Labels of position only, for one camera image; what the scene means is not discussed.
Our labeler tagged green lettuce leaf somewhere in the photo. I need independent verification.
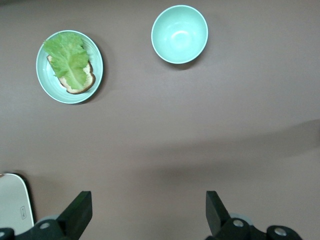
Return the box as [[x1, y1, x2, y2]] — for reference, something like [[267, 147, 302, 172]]
[[42, 32, 90, 91]]

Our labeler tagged white flat device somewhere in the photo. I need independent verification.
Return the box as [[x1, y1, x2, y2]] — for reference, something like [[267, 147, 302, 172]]
[[0, 172, 35, 230]]

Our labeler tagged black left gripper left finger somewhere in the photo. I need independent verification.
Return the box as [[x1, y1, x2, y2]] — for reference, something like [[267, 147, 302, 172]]
[[0, 191, 93, 240]]

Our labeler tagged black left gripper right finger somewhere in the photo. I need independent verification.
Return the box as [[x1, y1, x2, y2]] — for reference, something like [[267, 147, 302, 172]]
[[205, 190, 301, 240]]

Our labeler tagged toasted bread slice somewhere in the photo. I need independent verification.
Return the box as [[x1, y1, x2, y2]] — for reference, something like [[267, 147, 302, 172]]
[[46, 55, 97, 95]]

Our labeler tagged mint green plate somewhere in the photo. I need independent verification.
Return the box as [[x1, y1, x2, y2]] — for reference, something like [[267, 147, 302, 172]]
[[35, 29, 104, 105]]

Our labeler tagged mint green bowl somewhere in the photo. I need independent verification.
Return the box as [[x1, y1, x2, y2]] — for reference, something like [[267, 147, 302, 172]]
[[150, 4, 209, 65]]

